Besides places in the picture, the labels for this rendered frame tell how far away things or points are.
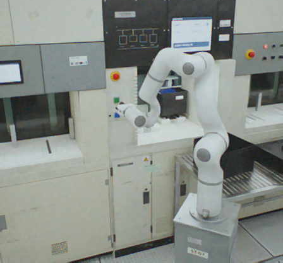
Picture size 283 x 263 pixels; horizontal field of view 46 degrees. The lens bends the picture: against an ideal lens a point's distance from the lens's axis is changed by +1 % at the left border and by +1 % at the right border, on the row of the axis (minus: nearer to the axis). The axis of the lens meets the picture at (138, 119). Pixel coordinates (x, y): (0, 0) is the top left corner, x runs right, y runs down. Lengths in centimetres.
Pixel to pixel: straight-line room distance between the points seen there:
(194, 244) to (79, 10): 137
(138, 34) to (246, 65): 82
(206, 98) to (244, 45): 98
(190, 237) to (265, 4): 160
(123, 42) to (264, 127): 131
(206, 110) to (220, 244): 63
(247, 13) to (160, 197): 141
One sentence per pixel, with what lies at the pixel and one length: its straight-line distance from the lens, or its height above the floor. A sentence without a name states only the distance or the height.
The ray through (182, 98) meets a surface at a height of 106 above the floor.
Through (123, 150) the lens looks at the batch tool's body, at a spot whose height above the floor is 85.
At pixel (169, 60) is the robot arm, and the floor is 152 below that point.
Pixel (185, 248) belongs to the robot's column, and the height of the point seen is 61.
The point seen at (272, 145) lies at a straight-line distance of 241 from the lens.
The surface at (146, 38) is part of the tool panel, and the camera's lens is 210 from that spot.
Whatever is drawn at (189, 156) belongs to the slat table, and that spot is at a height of 75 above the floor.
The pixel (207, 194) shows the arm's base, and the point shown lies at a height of 90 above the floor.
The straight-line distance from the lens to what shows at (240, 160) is 215.
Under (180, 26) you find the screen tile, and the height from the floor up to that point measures 163.
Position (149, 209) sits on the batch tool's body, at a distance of 253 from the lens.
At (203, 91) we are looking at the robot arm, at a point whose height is 139.
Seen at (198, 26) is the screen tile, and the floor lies 163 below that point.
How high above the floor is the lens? 177
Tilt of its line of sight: 19 degrees down
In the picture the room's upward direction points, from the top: 1 degrees counter-clockwise
